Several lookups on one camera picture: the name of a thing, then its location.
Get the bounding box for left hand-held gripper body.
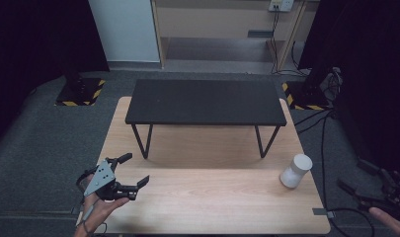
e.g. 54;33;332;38
83;157;139;202

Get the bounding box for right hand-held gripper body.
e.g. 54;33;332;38
358;171;400;222

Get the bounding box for white cylindrical container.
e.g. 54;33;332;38
280;153;314;190

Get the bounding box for person's right hand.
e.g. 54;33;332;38
367;206;400;237

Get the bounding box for person's left hand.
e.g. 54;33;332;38
73;174;131;237

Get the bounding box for black stand foot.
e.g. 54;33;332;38
356;158;382;177

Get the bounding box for grey tape strip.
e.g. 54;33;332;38
312;207;336;219

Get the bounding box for black stand base striped edge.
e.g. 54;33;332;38
54;73;107;108
280;78;331;112

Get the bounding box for black curtain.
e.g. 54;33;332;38
0;0;111;153
298;0;400;177

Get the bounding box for black low shelf with legs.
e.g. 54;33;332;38
124;78;287;160

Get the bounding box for white cabinet panel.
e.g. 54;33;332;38
87;0;161;64

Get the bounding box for light wooden shelf unit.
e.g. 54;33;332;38
150;0;321;72

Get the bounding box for grey rectangular plate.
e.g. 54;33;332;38
247;30;275;39

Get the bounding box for black looped gripper cable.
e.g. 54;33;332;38
75;167;99;196

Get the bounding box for grey wrist strap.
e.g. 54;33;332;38
78;197;101;229

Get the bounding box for long black floor cable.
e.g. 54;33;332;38
293;110;375;237

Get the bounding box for black cables from socket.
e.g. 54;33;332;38
268;8;312;77

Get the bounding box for white wall power socket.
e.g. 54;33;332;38
268;0;295;13

